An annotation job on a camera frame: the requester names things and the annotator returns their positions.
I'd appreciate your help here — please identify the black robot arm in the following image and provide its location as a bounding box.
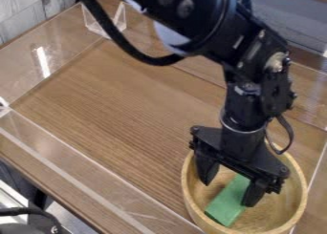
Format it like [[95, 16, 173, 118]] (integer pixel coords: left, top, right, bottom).
[[78, 0, 296, 207]]

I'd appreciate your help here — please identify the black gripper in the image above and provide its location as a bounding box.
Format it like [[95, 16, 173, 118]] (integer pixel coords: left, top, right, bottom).
[[189, 117, 289, 207]]

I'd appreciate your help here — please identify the clear acrylic corner bracket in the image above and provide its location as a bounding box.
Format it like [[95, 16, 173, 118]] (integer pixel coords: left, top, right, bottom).
[[79, 0, 127, 40]]

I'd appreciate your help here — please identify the green rectangular block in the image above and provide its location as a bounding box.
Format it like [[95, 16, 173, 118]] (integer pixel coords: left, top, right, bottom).
[[204, 175, 249, 226]]

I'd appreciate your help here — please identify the clear acrylic wall panel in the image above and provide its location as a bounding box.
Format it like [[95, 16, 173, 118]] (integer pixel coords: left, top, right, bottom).
[[0, 108, 202, 234]]

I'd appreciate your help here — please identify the black metal table frame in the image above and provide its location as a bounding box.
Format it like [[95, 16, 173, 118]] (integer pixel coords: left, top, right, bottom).
[[0, 160, 74, 234]]

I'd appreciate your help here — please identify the brown wooden bowl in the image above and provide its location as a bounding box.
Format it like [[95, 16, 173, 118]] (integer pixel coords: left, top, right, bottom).
[[181, 152, 308, 234]]

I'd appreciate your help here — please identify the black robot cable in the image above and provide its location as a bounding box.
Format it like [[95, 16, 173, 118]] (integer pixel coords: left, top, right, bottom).
[[74, 0, 189, 67]]

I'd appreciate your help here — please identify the black cable at corner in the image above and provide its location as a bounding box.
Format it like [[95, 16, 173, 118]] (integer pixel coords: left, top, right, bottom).
[[0, 207, 65, 234]]

